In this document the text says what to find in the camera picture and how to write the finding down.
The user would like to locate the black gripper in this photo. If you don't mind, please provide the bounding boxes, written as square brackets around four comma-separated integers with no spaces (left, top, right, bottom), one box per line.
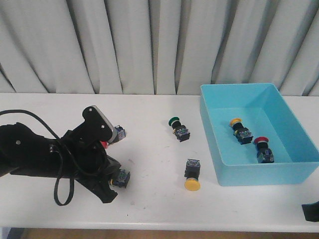
[59,129,120,204]

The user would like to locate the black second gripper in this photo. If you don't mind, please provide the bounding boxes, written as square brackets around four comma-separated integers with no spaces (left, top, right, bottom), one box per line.
[302,201,319,222]

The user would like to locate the red push button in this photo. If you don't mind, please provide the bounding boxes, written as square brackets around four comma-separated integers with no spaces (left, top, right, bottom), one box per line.
[101,125,126,149]
[254,136,274,163]

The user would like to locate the yellow push button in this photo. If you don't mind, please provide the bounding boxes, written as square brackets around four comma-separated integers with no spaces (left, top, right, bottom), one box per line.
[184,159,200,191]
[229,118,253,144]

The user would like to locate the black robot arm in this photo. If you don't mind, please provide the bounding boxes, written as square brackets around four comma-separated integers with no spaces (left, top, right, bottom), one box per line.
[0,121,319,203]

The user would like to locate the green push button lower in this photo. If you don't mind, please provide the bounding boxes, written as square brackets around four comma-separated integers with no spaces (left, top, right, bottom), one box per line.
[110,169,131,188]

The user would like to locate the green push button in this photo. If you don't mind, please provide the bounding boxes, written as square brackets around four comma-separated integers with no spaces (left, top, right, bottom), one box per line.
[168,117,190,142]
[110,169,131,188]

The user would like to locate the green push button upper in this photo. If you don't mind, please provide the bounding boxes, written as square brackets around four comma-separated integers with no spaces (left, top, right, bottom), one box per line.
[168,117,190,142]

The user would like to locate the grey pleated curtain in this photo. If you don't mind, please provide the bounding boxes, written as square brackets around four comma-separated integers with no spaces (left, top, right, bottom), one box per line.
[0,0,319,96]

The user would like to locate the black cable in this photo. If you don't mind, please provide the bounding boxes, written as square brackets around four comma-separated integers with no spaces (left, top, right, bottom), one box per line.
[0,109,78,206]

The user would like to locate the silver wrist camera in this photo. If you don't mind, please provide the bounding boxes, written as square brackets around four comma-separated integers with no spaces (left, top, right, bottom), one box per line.
[82,105,117,143]

